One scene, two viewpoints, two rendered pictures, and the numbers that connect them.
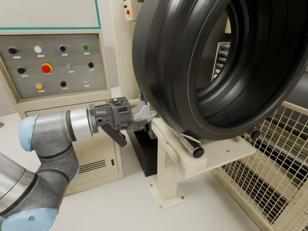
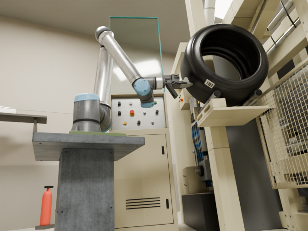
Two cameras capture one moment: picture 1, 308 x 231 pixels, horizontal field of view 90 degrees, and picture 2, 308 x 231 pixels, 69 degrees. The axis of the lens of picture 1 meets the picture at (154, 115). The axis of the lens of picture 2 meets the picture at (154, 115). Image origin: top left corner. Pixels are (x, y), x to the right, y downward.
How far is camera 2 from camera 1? 137 cm
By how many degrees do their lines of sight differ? 52
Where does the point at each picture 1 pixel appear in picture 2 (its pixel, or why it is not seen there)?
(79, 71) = (149, 115)
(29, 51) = (125, 104)
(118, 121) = (173, 79)
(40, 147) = not seen: hidden behind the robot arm
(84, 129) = (160, 79)
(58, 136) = (151, 79)
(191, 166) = (215, 100)
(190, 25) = (195, 41)
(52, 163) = not seen: hidden behind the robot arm
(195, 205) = not seen: outside the picture
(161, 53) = (188, 51)
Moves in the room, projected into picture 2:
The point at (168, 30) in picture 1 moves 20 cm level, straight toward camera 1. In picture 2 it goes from (189, 45) to (182, 26)
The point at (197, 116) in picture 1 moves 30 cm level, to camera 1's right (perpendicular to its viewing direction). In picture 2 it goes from (207, 69) to (256, 58)
